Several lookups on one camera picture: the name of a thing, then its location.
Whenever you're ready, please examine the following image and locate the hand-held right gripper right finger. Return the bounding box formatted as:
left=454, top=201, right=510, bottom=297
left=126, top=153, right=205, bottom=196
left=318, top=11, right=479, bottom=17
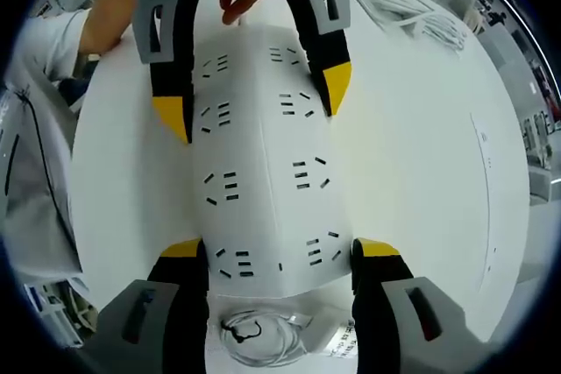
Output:
left=349, top=236, right=488, bottom=374

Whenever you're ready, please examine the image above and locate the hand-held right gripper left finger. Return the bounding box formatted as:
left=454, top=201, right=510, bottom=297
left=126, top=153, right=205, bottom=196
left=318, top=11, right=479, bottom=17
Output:
left=81, top=236, right=209, bottom=374

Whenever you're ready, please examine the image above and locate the white power strip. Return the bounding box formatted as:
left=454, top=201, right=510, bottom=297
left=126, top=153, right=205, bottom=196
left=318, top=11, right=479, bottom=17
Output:
left=187, top=25, right=357, bottom=301

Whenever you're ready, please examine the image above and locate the white charger cable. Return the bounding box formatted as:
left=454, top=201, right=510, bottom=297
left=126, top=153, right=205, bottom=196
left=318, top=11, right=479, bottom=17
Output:
left=217, top=307, right=317, bottom=369

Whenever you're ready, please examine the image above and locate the bundle of white cables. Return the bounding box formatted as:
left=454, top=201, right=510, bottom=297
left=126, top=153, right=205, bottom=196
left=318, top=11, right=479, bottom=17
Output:
left=366, top=0, right=471, bottom=52

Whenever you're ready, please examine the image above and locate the person's white shirt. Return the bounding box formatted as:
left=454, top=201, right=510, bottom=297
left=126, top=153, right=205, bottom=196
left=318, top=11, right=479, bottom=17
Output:
left=17, top=9, right=96, bottom=86

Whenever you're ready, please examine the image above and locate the white desk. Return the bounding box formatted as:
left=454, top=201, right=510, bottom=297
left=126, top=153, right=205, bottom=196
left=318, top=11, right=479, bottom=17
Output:
left=69, top=0, right=534, bottom=374

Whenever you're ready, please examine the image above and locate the black device cable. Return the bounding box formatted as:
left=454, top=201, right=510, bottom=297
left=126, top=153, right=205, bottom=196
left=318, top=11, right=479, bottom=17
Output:
left=12, top=84, right=74, bottom=235

